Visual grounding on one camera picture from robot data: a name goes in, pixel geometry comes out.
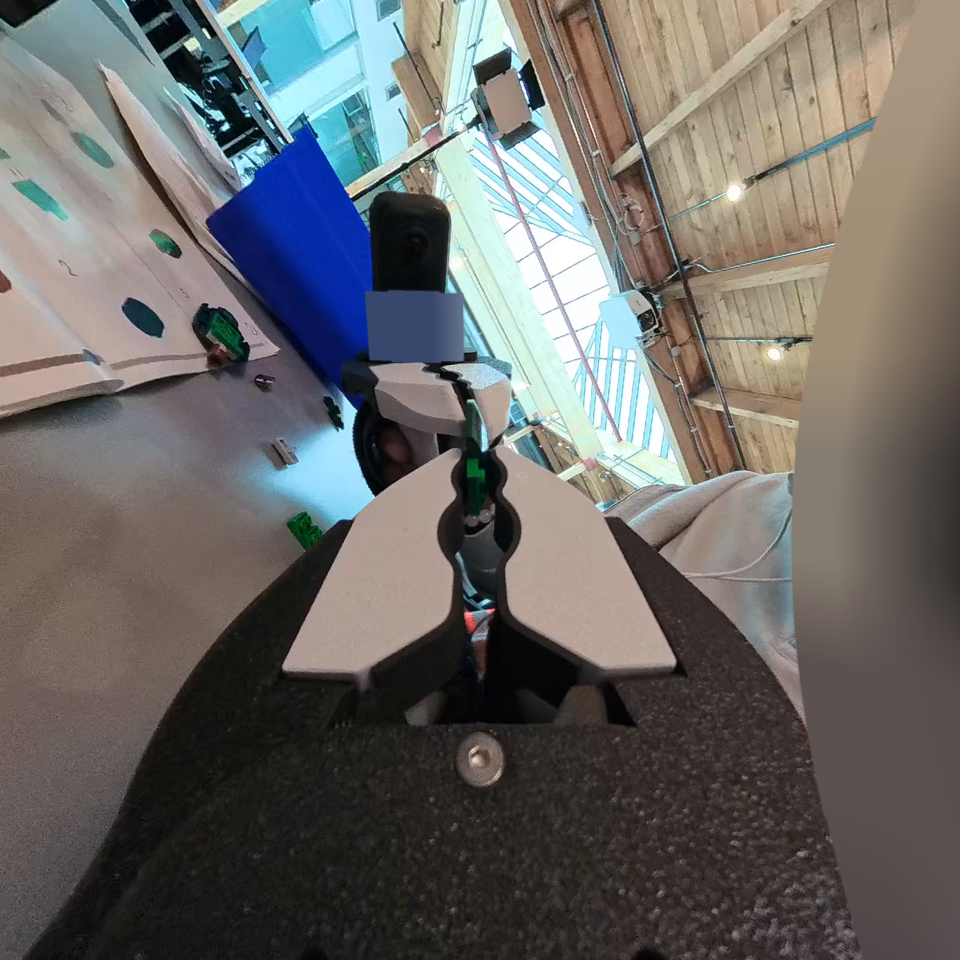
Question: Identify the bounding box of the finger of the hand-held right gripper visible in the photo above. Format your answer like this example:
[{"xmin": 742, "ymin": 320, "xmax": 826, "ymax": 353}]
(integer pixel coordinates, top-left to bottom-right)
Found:
[
  {"xmin": 448, "ymin": 361, "xmax": 514, "ymax": 453},
  {"xmin": 373, "ymin": 364, "xmax": 472, "ymax": 438}
]

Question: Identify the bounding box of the studio softbox light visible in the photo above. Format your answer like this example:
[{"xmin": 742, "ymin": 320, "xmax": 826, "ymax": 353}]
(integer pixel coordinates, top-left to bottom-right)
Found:
[{"xmin": 471, "ymin": 48, "xmax": 543, "ymax": 149}]

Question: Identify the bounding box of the grey desk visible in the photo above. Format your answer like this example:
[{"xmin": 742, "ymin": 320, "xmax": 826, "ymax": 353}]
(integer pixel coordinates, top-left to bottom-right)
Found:
[{"xmin": 0, "ymin": 15, "xmax": 391, "ymax": 948}]

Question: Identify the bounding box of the black boom pole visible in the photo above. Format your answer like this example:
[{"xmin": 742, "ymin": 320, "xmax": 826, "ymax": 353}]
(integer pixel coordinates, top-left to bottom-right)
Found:
[{"xmin": 351, "ymin": 120, "xmax": 485, "ymax": 198}]

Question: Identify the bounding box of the green toy brick piece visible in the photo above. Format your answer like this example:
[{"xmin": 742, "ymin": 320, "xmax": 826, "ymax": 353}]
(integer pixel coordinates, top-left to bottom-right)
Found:
[{"xmin": 462, "ymin": 399, "xmax": 494, "ymax": 520}]

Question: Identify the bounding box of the blue board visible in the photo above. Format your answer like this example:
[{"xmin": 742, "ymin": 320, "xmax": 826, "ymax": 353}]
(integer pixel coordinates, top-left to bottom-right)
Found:
[{"xmin": 205, "ymin": 126, "xmax": 393, "ymax": 393}]

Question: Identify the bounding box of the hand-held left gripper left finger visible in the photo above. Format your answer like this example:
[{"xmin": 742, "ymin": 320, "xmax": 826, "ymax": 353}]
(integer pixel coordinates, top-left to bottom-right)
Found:
[{"xmin": 282, "ymin": 448, "xmax": 462, "ymax": 726}]

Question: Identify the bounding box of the black metal frame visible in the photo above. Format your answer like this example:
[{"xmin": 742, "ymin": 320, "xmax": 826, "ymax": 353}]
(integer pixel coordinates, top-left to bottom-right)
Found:
[{"xmin": 126, "ymin": 0, "xmax": 295, "ymax": 159}]

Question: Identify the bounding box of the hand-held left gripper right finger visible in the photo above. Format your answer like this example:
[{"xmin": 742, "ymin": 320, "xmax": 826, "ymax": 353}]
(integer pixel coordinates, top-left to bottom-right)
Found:
[{"xmin": 490, "ymin": 446, "xmax": 681, "ymax": 726}]

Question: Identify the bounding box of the person's grey hoodie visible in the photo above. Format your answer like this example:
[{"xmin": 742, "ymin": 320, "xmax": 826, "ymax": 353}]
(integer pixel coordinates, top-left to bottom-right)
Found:
[{"xmin": 603, "ymin": 470, "xmax": 810, "ymax": 723}]

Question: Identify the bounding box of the paper sheet with coloured dots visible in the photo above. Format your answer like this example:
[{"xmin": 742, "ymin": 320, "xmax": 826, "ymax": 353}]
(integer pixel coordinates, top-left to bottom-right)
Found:
[{"xmin": 0, "ymin": 36, "xmax": 280, "ymax": 418}]

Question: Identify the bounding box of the white security camera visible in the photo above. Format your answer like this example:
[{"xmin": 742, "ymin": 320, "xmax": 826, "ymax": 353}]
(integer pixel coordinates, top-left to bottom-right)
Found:
[{"xmin": 598, "ymin": 288, "xmax": 667, "ymax": 348}]

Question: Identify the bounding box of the green and black toy assembly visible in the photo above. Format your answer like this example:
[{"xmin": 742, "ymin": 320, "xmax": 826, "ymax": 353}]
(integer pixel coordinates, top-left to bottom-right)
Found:
[{"xmin": 192, "ymin": 303, "xmax": 251, "ymax": 362}]

